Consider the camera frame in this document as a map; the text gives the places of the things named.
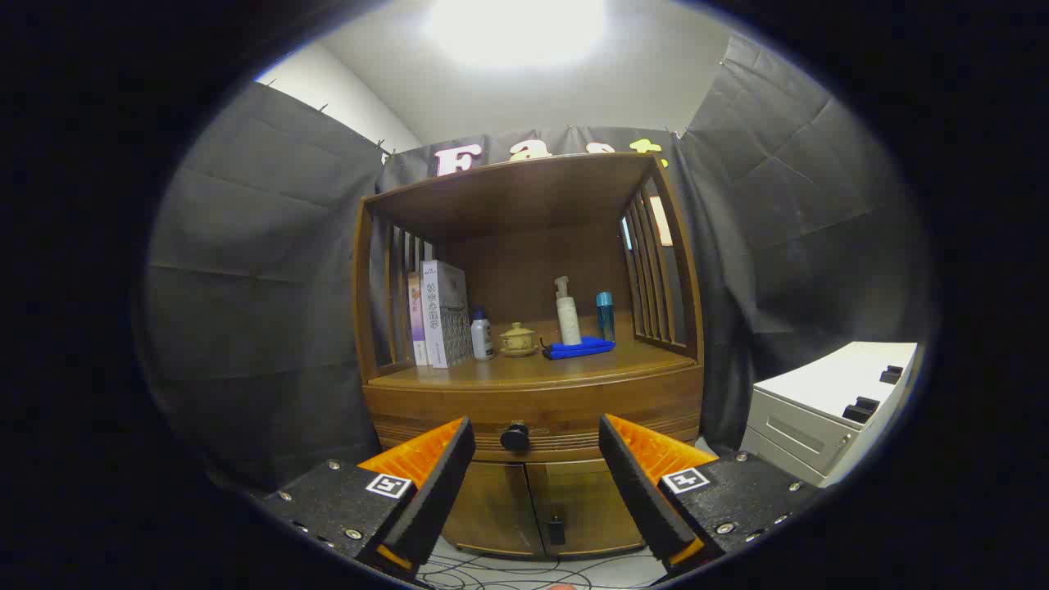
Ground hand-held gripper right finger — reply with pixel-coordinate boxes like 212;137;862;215
598;414;820;577

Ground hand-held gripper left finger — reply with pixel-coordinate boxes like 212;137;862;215
261;415;477;579

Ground wooden drawer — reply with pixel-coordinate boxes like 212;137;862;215
363;365;704;464

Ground wooden cabinet door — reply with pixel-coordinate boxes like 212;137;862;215
524;459;648;556
443;461;546;558

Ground wooden countertop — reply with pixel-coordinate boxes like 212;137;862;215
367;315;702;390

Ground white drawer cabinet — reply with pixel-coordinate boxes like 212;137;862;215
740;341;919;488

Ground wooden cabinet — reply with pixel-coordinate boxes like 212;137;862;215
351;152;706;560

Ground blue folded cloth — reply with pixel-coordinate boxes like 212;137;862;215
540;336;616;361

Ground white bottle blue cap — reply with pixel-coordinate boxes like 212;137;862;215
470;306;495;361

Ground yellow lidded ceramic teacup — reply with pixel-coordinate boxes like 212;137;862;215
498;322;539;358

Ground thin purple book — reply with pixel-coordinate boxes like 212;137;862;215
407;271;429;366

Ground thick white book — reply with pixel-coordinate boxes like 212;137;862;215
420;260;474;369

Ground white pump bottle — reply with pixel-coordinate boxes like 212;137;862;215
554;276;583;347

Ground black floor cables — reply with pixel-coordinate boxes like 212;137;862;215
414;549;681;590

